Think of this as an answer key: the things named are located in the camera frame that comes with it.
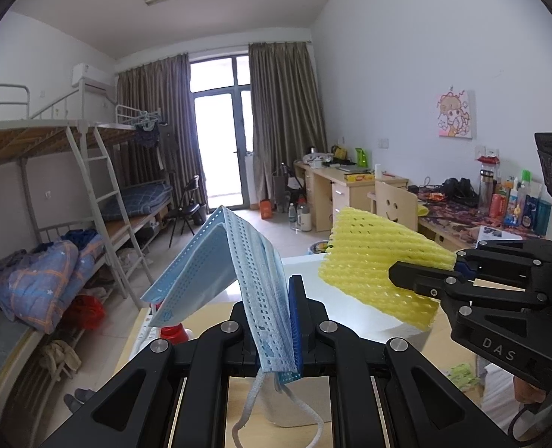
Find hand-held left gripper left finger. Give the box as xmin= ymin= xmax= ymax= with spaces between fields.
xmin=38 ymin=301 xmax=260 ymax=448

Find red bag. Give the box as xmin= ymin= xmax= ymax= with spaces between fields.
xmin=63 ymin=293 xmax=107 ymax=333

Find white bed ladder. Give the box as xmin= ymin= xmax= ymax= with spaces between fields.
xmin=66 ymin=124 xmax=154 ymax=309

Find yellow foam net sleeve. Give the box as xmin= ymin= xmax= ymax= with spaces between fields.
xmin=318 ymin=206 xmax=458 ymax=330

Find person's right hand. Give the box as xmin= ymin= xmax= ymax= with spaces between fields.
xmin=513 ymin=376 xmax=547 ymax=404

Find blue plaid mattress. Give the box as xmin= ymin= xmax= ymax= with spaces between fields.
xmin=101 ymin=182 xmax=174 ymax=223

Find wooden chair with smiley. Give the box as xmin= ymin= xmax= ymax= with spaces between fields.
xmin=367 ymin=180 xmax=422 ymax=231

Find glass balcony door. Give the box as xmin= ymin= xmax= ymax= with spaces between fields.
xmin=189 ymin=56 xmax=254 ymax=207

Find clear green snack packet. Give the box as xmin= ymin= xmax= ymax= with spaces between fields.
xmin=445 ymin=363 xmax=481 ymax=391

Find white printed paper sheet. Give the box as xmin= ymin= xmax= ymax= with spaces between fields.
xmin=475 ymin=226 xmax=525 ymax=249

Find grey slippers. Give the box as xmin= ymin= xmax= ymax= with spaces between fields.
xmin=63 ymin=386 xmax=98 ymax=414

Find blue face mask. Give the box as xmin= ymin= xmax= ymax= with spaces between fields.
xmin=140 ymin=205 xmax=325 ymax=442

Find black folding chair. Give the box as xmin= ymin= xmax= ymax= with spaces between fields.
xmin=168 ymin=176 xmax=203 ymax=249

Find wooden desk with drawers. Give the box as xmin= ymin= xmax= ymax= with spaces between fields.
xmin=294 ymin=159 xmax=409 ymax=233

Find beige cloth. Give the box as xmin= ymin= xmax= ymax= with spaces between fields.
xmin=39 ymin=337 xmax=84 ymax=377

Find metal bunk bed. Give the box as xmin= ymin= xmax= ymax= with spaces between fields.
xmin=0 ymin=83 xmax=174 ymax=425

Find printed desk mat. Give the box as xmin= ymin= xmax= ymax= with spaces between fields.
xmin=416 ymin=187 xmax=552 ymax=246

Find row of toiletry bottles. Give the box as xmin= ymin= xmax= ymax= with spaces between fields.
xmin=474 ymin=146 xmax=552 ymax=239

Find white lotion bottle red pump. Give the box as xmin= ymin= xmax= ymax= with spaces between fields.
xmin=158 ymin=322 xmax=196 ymax=347

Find person's right forearm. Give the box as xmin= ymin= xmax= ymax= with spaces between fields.
xmin=481 ymin=361 xmax=524 ymax=435

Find brown curtain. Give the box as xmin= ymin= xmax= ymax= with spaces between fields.
xmin=249 ymin=41 xmax=329 ymax=197
xmin=116 ymin=53 xmax=208 ymax=206

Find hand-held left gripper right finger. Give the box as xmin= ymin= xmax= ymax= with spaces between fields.
xmin=286 ymin=274 xmax=514 ymax=448

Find hanging dark clothes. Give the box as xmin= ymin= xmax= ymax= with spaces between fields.
xmin=133 ymin=120 xmax=163 ymax=149

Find white air conditioner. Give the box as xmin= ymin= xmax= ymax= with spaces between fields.
xmin=72 ymin=63 xmax=116 ymax=93

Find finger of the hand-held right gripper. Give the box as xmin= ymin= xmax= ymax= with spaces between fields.
xmin=387 ymin=260 xmax=548 ymax=309
xmin=453 ymin=238 xmax=552 ymax=286

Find blue plaid quilt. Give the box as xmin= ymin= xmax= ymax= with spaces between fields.
xmin=0 ymin=228 xmax=107 ymax=335

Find pink wall poster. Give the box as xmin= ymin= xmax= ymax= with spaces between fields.
xmin=437 ymin=85 xmax=476 ymax=140

